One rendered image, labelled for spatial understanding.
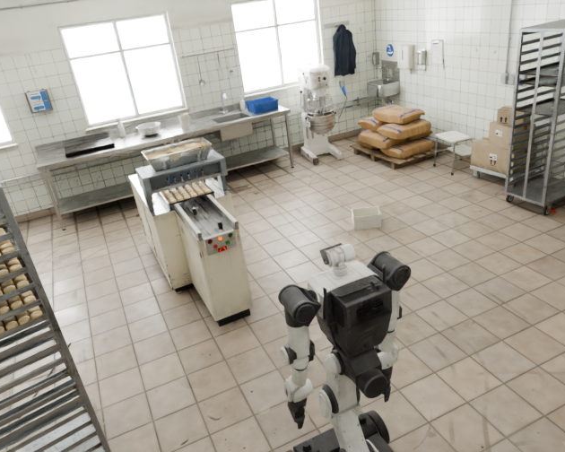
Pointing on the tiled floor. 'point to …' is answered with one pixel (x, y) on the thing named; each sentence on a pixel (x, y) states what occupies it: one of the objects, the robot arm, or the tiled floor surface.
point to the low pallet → (393, 157)
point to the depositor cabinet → (166, 246)
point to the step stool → (455, 145)
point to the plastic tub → (366, 218)
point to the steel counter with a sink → (233, 122)
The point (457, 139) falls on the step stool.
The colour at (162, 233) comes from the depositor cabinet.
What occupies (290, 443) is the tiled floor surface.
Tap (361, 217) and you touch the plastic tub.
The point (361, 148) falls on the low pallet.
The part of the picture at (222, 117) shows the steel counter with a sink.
